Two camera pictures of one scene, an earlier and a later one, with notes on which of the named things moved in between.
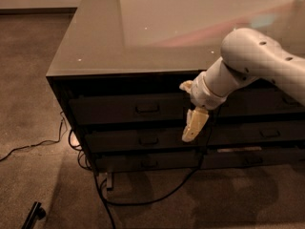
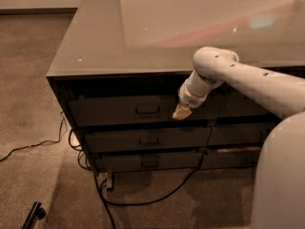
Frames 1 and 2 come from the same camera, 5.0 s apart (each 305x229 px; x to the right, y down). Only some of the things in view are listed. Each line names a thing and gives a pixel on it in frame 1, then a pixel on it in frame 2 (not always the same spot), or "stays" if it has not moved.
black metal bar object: (37, 213) stays
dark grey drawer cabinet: (117, 73) stays
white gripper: (200, 93) → (189, 100)
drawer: (218, 159) stays
